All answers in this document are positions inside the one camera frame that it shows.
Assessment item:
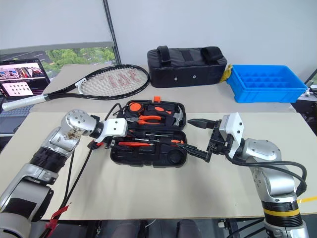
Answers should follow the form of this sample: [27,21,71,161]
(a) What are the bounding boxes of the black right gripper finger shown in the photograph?
[187,119,216,130]
[176,143,213,163]

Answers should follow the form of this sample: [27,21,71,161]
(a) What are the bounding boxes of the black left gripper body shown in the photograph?
[103,136,118,150]

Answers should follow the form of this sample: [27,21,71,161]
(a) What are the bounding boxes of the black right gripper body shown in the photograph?
[207,119,233,157]

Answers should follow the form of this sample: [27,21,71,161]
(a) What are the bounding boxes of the black plastic tool case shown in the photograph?
[109,96,188,168]

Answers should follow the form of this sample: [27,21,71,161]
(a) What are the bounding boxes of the black orange grip screwdriver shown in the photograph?
[158,138,186,146]

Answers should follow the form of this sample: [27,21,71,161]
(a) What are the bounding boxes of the steel claw hammer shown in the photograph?
[170,109,186,125]

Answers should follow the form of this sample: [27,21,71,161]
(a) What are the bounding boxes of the orange black tape measure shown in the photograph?
[128,101,144,113]

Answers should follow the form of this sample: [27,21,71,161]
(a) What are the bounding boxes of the black fabric bag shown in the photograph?
[147,46,228,89]

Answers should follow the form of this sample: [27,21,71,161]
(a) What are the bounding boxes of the black white tennis racket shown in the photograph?
[1,64,151,112]

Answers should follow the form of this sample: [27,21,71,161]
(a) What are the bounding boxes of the blue plastic bin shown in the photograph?
[225,64,309,104]

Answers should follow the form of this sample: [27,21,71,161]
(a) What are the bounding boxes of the red tape strip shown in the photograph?
[45,202,73,232]

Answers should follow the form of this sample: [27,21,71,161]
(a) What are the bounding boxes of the open laptop computer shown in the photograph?
[0,59,52,136]

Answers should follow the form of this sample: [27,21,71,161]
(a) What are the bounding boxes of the orange handled screwdriver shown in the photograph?
[118,140,161,147]

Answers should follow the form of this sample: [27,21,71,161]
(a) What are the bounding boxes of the thin black handled screwdriver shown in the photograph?
[128,131,174,138]

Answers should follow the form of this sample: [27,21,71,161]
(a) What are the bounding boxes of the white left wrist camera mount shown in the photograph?
[95,118,128,143]

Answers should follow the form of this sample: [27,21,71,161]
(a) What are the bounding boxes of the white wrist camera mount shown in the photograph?
[219,112,246,159]
[95,118,128,143]

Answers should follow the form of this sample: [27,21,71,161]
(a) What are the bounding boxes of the orange handled pliers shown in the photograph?
[125,114,162,125]

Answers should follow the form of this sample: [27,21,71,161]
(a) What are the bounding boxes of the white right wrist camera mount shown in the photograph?
[219,112,246,159]

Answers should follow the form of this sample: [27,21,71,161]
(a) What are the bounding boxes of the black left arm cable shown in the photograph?
[41,103,124,238]

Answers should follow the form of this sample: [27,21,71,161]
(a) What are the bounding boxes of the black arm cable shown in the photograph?
[41,103,124,238]
[224,148,308,199]

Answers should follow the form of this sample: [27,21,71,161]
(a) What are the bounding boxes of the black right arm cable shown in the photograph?
[224,148,308,199]

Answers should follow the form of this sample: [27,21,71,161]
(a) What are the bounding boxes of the dark window frame post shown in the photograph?
[102,0,122,66]

